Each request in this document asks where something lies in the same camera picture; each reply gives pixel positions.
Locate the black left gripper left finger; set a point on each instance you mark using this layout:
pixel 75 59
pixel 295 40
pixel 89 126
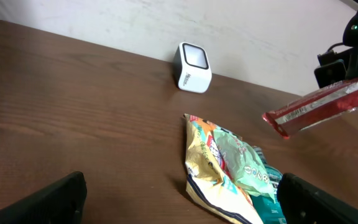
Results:
pixel 61 202

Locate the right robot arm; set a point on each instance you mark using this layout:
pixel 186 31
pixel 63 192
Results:
pixel 350 37

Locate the white barcode scanner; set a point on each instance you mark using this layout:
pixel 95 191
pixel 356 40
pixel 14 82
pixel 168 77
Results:
pixel 191 68

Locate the blue Listerine mouthwash bottle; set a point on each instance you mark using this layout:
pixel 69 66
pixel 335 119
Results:
pixel 269 212

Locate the orange white snack bag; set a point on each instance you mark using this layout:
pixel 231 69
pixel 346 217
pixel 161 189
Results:
pixel 209 182

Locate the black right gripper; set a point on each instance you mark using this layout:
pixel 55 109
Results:
pixel 334 67

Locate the red TOP biscuit pack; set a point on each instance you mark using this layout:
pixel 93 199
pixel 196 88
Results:
pixel 314 108

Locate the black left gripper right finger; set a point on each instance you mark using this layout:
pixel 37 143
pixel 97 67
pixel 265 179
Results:
pixel 303 203

